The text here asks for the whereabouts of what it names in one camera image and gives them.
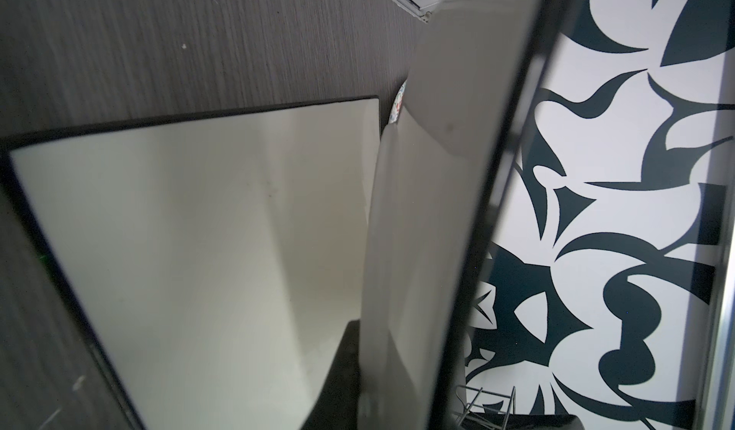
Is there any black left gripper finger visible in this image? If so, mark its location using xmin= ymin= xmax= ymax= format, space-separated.
xmin=302 ymin=320 xmax=361 ymax=430

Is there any cream square plate black rim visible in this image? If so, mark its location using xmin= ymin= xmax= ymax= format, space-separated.
xmin=1 ymin=96 xmax=380 ymax=429

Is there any white square plate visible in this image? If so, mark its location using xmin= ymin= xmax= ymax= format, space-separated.
xmin=356 ymin=0 xmax=572 ymax=429

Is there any round speckled plate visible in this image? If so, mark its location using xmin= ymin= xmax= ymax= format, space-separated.
xmin=388 ymin=81 xmax=407 ymax=125

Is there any large black square plate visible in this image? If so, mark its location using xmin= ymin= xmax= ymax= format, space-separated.
xmin=459 ymin=413 xmax=585 ymax=430

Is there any wire dish rack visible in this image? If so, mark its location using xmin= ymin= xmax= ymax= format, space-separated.
xmin=452 ymin=385 xmax=517 ymax=430

